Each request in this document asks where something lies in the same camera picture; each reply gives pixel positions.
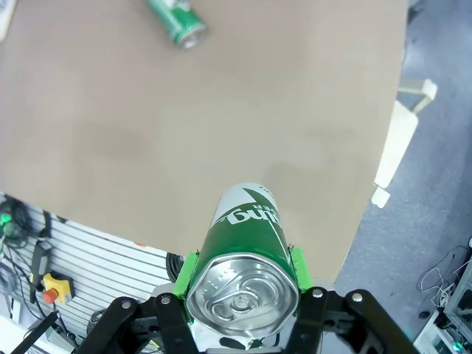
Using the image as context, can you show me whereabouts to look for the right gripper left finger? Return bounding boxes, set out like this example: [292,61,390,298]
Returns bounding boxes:
[77,251,202,354]

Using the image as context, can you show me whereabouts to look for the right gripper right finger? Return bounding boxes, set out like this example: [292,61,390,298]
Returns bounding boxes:
[285,247,420,354]

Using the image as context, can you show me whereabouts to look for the green white drink can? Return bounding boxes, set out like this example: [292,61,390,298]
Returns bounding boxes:
[143,0,209,50]
[186,181,299,337]

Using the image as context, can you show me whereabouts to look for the yellow emergency stop box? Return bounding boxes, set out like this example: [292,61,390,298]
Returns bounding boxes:
[42,272,74,305]

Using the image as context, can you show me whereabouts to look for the metal equipment rack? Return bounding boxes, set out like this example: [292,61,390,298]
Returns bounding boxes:
[434,265,472,354]

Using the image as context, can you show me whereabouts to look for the black metal bar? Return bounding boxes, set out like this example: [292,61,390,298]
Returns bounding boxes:
[14,311,60,354]

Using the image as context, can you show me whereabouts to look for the black power adapter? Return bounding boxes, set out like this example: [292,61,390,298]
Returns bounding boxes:
[31,241,52,293]

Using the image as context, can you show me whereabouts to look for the black coiled cable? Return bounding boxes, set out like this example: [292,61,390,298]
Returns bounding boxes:
[165,252,185,282]

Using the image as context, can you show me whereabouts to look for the aluminium slatted base plate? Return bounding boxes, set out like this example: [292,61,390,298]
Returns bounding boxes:
[0,198,178,333]

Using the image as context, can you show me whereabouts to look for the loose floor cables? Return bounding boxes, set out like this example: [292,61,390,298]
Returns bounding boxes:
[418,243,472,319]

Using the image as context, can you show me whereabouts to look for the cream table support frame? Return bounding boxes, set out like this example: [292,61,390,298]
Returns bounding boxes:
[371,78,438,209]

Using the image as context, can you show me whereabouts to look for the tangled black cable bunch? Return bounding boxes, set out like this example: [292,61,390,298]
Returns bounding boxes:
[0,194,27,243]

